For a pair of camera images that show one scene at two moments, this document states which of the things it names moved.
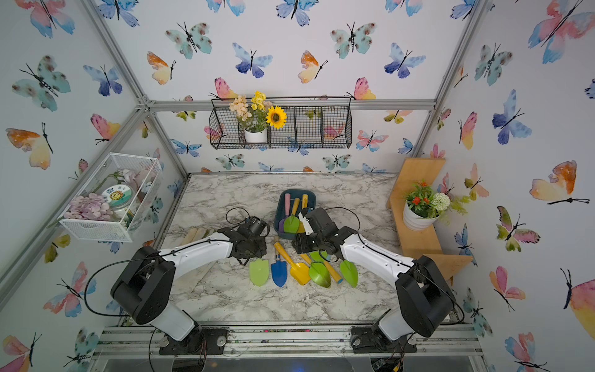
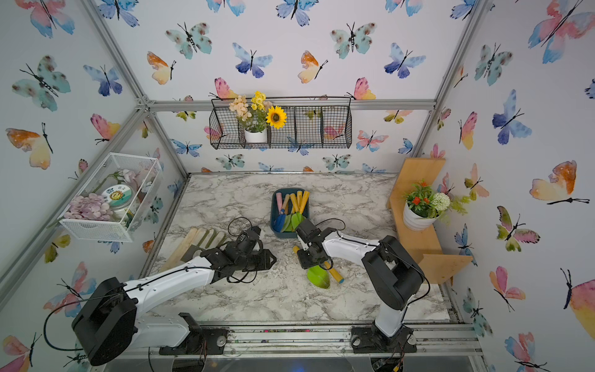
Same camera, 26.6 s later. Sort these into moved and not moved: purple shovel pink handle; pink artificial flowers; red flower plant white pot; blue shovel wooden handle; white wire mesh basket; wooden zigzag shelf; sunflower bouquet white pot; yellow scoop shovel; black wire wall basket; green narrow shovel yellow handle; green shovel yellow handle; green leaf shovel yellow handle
Moved: purple shovel pink handle; yellow scoop shovel; blue shovel wooden handle; green narrow shovel yellow handle
Not moved: green shovel yellow handle; green leaf shovel yellow handle; white wire mesh basket; pink artificial flowers; sunflower bouquet white pot; black wire wall basket; red flower plant white pot; wooden zigzag shelf
